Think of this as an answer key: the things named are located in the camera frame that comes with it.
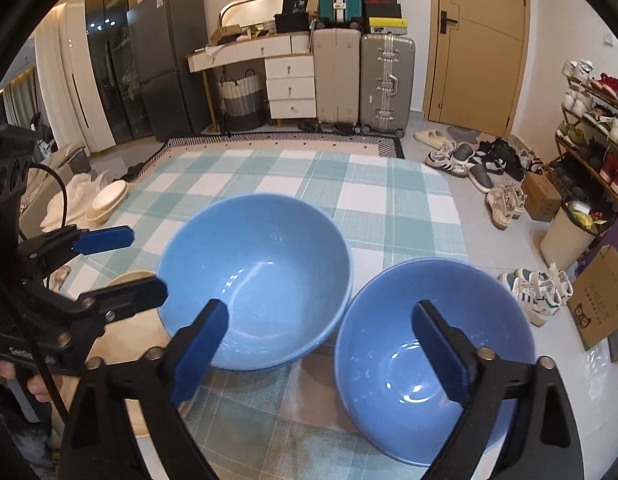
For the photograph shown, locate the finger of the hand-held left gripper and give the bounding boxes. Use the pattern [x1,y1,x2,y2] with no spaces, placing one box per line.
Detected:
[16,226,135,282]
[19,275,169,362]

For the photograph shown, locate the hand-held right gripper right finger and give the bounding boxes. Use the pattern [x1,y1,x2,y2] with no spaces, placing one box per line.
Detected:
[411,299,585,480]

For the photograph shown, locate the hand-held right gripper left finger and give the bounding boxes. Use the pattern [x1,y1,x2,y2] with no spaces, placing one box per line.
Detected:
[56,298,230,480]

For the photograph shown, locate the large cream plate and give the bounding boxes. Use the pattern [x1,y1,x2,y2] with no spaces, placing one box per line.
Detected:
[96,269,195,442]

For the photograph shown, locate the blue bowl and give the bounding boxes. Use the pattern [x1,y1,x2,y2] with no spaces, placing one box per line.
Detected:
[333,258,538,467]
[155,193,354,372]

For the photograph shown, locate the person's left hand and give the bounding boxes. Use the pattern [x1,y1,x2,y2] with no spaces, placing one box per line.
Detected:
[0,359,55,404]

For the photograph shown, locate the white plastic bag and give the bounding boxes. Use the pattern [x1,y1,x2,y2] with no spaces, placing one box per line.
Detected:
[41,169,111,234]

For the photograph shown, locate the white curtain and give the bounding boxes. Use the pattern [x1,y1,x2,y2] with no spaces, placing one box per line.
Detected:
[34,9,116,154]

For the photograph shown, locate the dark glass cabinet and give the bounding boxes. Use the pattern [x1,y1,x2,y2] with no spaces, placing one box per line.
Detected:
[84,0,141,147]

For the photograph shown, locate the white trash bin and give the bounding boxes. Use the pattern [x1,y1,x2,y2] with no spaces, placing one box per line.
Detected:
[540,199,602,272]

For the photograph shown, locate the printed cardboard box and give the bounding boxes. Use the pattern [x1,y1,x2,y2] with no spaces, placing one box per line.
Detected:
[567,244,618,352]

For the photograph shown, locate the small plain cardboard box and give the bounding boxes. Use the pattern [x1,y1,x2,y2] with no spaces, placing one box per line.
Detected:
[520,172,562,222]

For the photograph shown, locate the grey refrigerator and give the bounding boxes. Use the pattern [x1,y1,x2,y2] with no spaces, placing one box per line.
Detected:
[126,0,210,142]

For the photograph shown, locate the scattered pile of shoes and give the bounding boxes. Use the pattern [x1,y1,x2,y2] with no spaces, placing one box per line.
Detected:
[413,126,546,234]

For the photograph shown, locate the teal checked tablecloth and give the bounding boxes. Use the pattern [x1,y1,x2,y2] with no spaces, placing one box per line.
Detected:
[64,147,470,441]

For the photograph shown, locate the woven laundry basket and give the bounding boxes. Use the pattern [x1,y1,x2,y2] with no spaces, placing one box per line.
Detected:
[217,67,268,131]

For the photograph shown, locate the striped rug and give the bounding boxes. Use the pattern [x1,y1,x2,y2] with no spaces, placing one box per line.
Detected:
[158,134,406,162]

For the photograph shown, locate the purple bag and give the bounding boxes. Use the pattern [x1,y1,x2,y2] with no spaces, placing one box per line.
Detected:
[595,214,618,262]

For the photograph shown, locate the open cardboard box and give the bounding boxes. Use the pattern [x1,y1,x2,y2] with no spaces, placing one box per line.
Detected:
[211,24,246,44]

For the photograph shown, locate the white desk with drawers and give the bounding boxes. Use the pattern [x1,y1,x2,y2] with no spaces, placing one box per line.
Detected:
[186,32,318,121]

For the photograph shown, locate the metal shoe rack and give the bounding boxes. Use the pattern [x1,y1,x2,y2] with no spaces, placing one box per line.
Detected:
[553,59,618,202]

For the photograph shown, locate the arched mirror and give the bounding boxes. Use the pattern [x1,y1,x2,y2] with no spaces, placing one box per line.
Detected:
[218,0,291,29]

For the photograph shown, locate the silver suitcase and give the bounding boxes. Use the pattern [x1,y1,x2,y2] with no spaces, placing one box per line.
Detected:
[359,32,417,137]

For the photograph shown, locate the beige suitcase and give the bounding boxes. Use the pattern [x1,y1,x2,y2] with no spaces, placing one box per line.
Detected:
[312,27,363,126]

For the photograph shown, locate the black bag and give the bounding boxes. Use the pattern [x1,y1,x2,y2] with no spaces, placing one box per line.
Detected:
[273,0,310,34]

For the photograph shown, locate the rows of shoes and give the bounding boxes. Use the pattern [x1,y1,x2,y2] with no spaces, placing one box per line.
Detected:
[559,59,618,196]

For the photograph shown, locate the wooden door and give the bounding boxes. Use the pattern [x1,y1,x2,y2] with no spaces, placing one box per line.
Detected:
[422,0,530,137]

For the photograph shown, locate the yellow black shoe box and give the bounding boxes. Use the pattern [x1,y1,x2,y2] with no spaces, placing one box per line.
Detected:
[367,16,410,36]

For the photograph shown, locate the black cable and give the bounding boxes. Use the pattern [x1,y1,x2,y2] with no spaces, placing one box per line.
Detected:
[0,162,72,438]

